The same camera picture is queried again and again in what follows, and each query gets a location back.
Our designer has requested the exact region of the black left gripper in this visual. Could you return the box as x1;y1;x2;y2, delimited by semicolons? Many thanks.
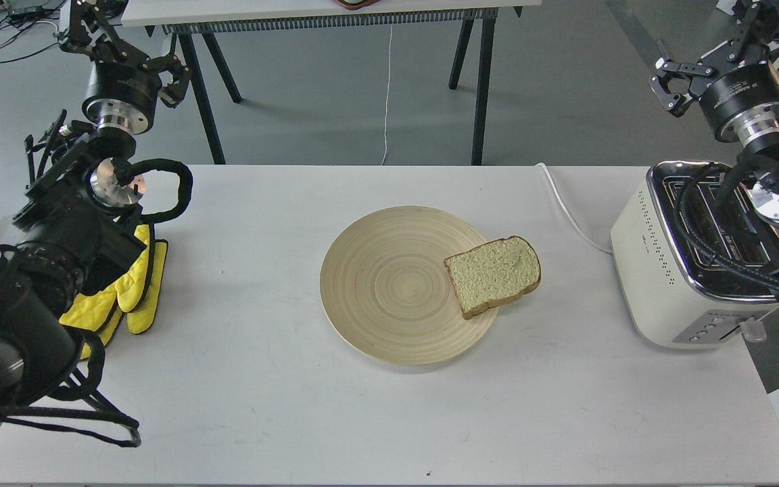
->
58;1;191;135

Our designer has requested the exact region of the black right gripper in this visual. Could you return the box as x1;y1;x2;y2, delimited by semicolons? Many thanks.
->
649;1;779;143

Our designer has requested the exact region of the slice of bread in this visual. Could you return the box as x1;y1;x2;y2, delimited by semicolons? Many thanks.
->
443;235;542;320

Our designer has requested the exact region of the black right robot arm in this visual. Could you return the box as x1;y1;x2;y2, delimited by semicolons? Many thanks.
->
650;1;779;304

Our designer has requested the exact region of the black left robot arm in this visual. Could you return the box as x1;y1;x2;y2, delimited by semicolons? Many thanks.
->
0;1;193;447

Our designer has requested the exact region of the cream and chrome toaster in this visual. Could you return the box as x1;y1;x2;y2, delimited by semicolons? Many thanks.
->
610;161;779;350

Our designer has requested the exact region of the white background table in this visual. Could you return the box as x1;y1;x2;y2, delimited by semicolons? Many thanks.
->
121;1;531;166

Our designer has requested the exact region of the brown object on background table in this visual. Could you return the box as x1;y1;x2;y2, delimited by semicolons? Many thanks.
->
334;0;379;10

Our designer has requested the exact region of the yellow oven mitt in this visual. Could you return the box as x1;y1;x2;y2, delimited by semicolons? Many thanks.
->
59;225;169;346

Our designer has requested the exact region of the round wooden plate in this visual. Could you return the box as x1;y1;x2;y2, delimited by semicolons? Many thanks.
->
319;206;498;366

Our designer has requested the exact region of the white toaster power cord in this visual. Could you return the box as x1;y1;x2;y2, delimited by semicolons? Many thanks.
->
535;162;615;256

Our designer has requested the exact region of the thin white hanging cable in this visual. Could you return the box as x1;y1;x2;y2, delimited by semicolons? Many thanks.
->
381;24;394;166

